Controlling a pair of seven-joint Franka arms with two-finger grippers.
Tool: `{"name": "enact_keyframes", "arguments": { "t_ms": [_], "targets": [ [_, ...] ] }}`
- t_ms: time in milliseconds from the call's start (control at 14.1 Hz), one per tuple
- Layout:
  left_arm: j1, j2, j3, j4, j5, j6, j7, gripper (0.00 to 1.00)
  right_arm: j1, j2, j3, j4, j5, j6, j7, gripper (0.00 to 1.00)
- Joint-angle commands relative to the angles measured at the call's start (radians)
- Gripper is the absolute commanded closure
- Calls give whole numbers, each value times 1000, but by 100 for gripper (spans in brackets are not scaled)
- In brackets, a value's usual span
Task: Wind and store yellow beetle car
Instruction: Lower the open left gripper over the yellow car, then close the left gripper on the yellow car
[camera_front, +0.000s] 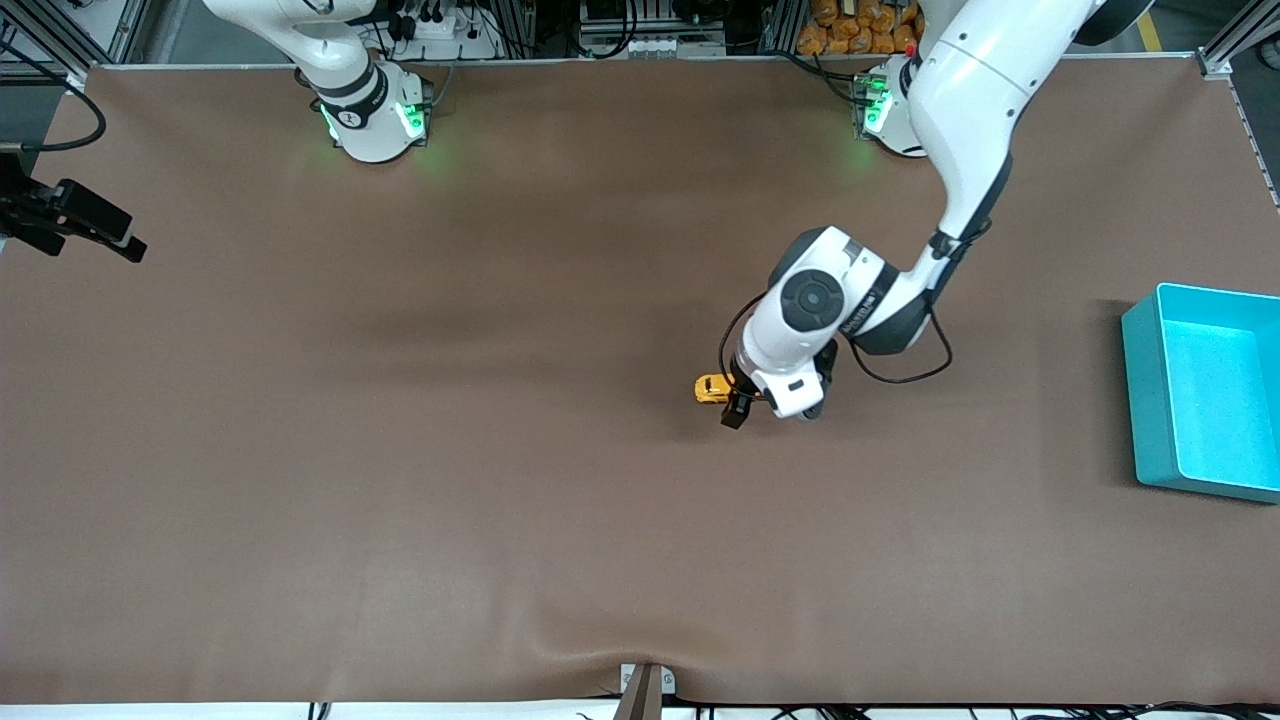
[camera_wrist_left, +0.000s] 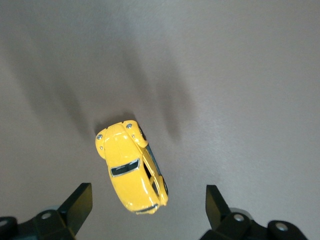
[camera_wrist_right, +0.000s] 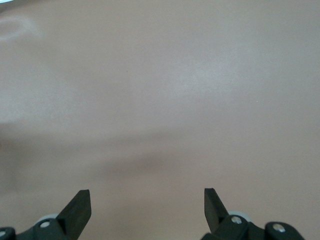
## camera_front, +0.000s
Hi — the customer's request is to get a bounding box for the brown table mat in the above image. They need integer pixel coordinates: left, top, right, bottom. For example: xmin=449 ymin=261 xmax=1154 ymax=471
xmin=0 ymin=55 xmax=1280 ymax=707

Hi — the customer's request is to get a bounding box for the white terminal block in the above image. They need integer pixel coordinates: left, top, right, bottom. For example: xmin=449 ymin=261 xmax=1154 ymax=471
xmin=580 ymin=35 xmax=728 ymax=61

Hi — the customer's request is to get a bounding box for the orange object pile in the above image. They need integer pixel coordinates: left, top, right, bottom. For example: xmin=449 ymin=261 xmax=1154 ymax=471
xmin=797 ymin=0 xmax=926 ymax=57

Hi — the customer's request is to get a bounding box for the white power strip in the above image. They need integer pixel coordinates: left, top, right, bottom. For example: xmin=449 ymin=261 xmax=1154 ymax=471
xmin=385 ymin=0 xmax=504 ymax=61

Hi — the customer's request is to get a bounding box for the teal plastic bin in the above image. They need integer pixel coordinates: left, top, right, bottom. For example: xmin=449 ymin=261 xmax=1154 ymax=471
xmin=1120 ymin=282 xmax=1280 ymax=505

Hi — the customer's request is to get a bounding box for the black electronics box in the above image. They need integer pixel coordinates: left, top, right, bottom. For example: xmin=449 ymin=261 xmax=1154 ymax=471
xmin=578 ymin=0 xmax=641 ymax=33

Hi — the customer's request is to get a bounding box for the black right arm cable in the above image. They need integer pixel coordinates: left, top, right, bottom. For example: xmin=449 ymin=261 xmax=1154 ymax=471
xmin=0 ymin=45 xmax=108 ymax=154

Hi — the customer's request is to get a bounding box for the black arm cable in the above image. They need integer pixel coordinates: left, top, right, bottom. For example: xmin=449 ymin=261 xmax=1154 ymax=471
xmin=0 ymin=45 xmax=108 ymax=154
xmin=717 ymin=225 xmax=955 ymax=401

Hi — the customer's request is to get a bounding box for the aluminium frame rail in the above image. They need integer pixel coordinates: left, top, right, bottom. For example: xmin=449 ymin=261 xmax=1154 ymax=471
xmin=1198 ymin=0 xmax=1280 ymax=211
xmin=0 ymin=0 xmax=151 ymax=76

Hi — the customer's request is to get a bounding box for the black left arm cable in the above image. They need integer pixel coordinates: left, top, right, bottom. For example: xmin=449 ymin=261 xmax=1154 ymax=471
xmin=717 ymin=225 xmax=955 ymax=401

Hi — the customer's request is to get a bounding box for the metal table clamp bracket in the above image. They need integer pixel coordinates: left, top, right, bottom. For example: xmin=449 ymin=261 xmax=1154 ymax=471
xmin=614 ymin=662 xmax=677 ymax=720

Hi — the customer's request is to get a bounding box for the aluminium profile post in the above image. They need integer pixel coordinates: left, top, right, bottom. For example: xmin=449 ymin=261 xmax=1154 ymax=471
xmin=760 ymin=0 xmax=806 ymax=56
xmin=500 ymin=0 xmax=541 ymax=59

